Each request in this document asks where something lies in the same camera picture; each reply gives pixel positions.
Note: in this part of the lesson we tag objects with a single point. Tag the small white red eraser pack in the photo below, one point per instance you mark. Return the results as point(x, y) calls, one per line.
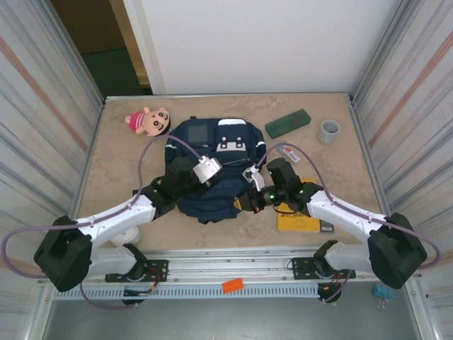
point(291, 153)

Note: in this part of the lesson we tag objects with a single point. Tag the navy blue backpack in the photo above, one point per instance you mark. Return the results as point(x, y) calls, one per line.
point(212, 209)

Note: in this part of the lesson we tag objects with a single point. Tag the yellow paperback book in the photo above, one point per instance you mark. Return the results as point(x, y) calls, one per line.
point(297, 223)

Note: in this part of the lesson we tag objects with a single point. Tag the green pencil case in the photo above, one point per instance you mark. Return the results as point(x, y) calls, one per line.
point(288, 123)

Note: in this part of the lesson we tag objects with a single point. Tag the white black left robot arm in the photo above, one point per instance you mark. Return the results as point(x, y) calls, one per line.
point(117, 216)

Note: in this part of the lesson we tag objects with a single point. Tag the plush doll with pink shirt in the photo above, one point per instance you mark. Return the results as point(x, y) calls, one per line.
point(155, 122)

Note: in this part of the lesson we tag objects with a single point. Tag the grey cylindrical cup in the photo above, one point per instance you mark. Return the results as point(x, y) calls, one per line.
point(327, 136)

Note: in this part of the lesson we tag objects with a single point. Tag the orange plastic block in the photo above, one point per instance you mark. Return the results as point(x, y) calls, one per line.
point(233, 285)

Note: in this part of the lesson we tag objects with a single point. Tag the blue binder clip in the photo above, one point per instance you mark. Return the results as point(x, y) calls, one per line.
point(383, 291)

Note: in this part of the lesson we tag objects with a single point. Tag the aluminium mounting rail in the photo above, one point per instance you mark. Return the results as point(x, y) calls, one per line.
point(230, 265)

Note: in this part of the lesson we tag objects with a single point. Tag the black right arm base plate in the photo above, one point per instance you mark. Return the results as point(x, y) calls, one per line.
point(301, 263)

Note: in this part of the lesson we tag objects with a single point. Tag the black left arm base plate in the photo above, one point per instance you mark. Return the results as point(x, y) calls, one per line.
point(159, 265)

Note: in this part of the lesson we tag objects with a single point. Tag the wooden door frame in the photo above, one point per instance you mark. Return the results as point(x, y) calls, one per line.
point(139, 69)

